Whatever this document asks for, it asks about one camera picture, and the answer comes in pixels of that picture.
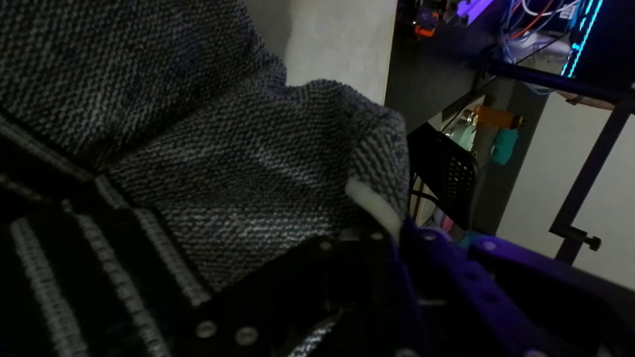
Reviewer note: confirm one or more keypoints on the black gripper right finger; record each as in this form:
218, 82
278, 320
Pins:
502, 304

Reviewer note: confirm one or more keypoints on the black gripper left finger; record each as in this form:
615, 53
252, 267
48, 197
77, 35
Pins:
304, 299

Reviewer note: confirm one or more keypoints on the blue grey striped towel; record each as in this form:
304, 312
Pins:
198, 132

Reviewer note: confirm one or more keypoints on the black mesh chair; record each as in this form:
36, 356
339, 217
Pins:
442, 172

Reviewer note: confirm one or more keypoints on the black metal stand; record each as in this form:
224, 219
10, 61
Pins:
587, 172

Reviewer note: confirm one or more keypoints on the teal object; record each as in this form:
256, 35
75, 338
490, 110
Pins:
504, 146

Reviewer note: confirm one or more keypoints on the computer case with coloured lights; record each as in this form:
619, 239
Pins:
528, 27

